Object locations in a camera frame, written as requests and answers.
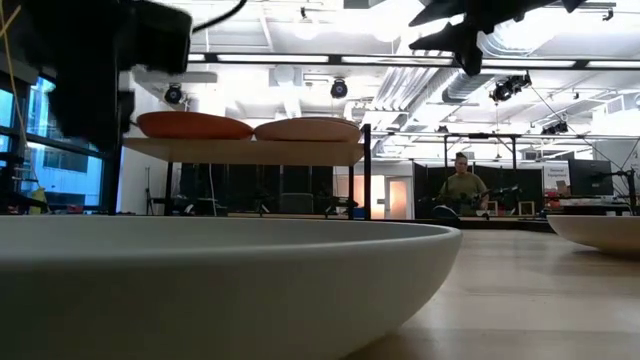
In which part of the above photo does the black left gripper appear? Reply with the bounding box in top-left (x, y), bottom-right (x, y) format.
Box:
top-left (49, 2), bottom-right (194, 146)

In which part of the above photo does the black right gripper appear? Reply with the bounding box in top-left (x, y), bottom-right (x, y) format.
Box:
top-left (408, 0), bottom-right (587, 77)

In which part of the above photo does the orange plate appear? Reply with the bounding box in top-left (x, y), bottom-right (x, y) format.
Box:
top-left (135, 110), bottom-right (255, 141)

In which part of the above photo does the large white bowl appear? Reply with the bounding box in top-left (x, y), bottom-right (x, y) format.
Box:
top-left (0, 214), bottom-right (464, 360)

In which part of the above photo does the pale pink plate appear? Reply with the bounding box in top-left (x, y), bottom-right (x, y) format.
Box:
top-left (546, 214), bottom-right (640, 257)

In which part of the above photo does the overhead light bar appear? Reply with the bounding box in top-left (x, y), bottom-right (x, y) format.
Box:
top-left (187, 51), bottom-right (640, 71)

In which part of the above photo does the person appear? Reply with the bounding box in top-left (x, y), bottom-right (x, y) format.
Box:
top-left (433, 151), bottom-right (491, 219)

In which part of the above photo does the black partition panel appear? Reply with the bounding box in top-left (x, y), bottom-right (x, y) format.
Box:
top-left (412, 162), bottom-right (545, 219)
top-left (178, 163), bottom-right (335, 212)

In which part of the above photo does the lit doorway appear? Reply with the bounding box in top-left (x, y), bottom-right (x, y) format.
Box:
top-left (383, 176), bottom-right (413, 220)

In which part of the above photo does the white sign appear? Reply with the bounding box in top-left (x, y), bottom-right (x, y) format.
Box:
top-left (542, 163), bottom-right (571, 191)

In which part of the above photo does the yellow object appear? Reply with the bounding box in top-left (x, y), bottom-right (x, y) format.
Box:
top-left (28, 187), bottom-right (50, 216)

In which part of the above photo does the dark computer monitor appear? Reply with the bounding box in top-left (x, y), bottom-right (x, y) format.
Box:
top-left (567, 159), bottom-right (615, 197)

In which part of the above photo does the grey ventilation duct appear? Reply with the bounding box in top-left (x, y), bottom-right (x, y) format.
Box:
top-left (441, 9), bottom-right (506, 105)

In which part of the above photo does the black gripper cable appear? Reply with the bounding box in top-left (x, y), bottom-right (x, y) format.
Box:
top-left (191, 0), bottom-right (250, 34)

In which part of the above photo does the black background rig frame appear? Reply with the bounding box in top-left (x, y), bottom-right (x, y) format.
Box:
top-left (442, 132), bottom-right (521, 169)

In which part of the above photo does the yellow cable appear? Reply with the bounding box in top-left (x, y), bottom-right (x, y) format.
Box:
top-left (0, 0), bottom-right (29, 151)

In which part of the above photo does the wooden shelf with black frame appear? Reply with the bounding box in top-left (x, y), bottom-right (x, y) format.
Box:
top-left (121, 123), bottom-right (373, 220)

